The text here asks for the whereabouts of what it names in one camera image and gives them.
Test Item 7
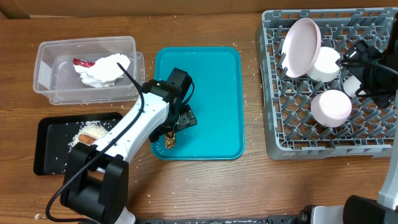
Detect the white plastic cup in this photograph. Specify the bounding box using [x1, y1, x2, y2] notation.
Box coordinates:
[343, 75, 361, 98]

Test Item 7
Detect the brown food scrap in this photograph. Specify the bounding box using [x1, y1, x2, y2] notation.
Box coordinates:
[165, 131, 176, 149]

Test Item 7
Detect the cream bowl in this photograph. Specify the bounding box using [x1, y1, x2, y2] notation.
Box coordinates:
[307, 47, 340, 82]

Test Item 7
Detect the white napkin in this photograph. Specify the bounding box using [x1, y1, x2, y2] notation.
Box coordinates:
[73, 54, 131, 88]

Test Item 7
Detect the large pink plate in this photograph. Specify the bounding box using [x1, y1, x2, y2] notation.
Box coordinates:
[282, 18, 322, 78]

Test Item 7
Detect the orange carrot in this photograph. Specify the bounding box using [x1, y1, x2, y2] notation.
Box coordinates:
[78, 134, 96, 146]

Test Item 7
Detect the red snack wrapper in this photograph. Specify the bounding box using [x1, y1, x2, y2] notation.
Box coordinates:
[73, 58, 95, 68]

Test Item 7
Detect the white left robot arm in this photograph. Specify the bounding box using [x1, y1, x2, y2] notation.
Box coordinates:
[54, 68, 197, 223]

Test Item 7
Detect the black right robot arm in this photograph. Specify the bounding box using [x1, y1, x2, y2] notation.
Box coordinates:
[294, 15, 397, 224]

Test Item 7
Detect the teal plastic tray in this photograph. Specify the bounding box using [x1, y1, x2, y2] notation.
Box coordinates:
[151, 47, 245, 161]

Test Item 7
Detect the pile of white rice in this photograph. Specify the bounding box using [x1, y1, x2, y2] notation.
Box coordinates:
[66, 121, 114, 161]

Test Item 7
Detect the clear plastic bin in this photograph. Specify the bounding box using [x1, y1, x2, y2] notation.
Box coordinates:
[33, 36, 146, 105]

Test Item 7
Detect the grey plastic dish rack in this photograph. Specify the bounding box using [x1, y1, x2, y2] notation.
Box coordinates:
[256, 7, 397, 159]

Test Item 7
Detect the black tray bin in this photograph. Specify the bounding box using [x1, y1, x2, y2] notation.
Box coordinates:
[33, 112, 123, 175]

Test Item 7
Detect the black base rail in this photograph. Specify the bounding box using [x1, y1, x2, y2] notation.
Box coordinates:
[136, 215, 311, 224]

